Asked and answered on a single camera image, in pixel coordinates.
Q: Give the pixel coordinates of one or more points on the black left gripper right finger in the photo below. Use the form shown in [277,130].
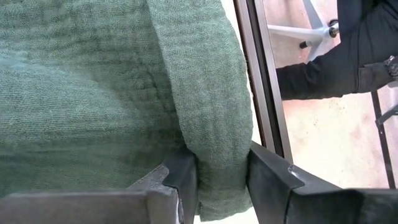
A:
[311,207]

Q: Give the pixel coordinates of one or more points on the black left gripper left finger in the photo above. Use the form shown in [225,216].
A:
[93,207]

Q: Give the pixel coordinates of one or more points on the dark green button shirt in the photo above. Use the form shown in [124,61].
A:
[93,77]

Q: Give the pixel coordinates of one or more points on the person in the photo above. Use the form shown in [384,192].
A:
[342,71]

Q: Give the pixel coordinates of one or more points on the white office chair base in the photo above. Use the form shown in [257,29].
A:
[314,32]

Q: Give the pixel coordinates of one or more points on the black aluminium table frame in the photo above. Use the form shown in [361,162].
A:
[264,93]

